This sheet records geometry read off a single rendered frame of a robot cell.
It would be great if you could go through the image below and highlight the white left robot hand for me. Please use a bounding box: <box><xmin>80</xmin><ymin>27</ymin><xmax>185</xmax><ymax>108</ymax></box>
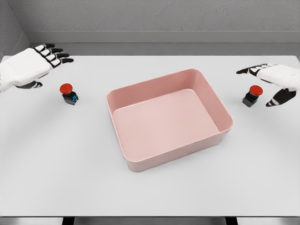
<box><xmin>1</xmin><ymin>43</ymin><xmax>75</xmax><ymax>90</ymax></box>

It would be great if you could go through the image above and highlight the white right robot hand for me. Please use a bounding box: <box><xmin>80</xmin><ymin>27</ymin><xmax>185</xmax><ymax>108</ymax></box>
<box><xmin>236</xmin><ymin>63</ymin><xmax>300</xmax><ymax>108</ymax></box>

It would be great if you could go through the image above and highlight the pink rectangular plastic basket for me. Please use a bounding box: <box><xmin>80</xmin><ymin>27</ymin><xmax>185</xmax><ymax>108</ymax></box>
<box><xmin>105</xmin><ymin>67</ymin><xmax>234</xmax><ymax>173</ymax></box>

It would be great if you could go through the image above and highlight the red button industrial switch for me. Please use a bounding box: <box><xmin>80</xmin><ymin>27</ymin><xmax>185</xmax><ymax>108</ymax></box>
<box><xmin>59</xmin><ymin>83</ymin><xmax>79</xmax><ymax>106</ymax></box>
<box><xmin>242</xmin><ymin>85</ymin><xmax>263</xmax><ymax>107</ymax></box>

